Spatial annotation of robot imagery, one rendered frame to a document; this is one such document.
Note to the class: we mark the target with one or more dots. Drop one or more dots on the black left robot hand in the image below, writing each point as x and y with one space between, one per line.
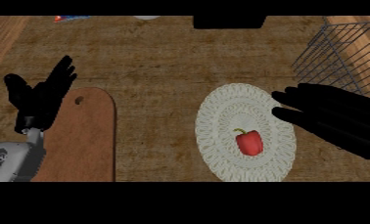
42 97

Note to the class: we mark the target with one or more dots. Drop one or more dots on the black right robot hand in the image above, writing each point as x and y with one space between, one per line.
331 113

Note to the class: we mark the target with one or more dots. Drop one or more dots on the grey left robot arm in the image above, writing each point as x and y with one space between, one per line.
20 159

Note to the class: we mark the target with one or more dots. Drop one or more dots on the red bell pepper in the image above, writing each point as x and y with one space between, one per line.
248 143

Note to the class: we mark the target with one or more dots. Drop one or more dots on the white woven round placemat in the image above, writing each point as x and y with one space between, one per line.
226 117

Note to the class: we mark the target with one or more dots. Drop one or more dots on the brown wooden cutting board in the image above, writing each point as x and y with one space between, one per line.
81 140

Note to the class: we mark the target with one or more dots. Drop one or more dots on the red and blue packet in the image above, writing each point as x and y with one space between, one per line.
69 17

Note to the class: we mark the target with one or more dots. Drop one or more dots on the white round object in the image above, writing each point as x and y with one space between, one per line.
146 17

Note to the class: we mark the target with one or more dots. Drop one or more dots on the black appliance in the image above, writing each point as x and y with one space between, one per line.
229 22

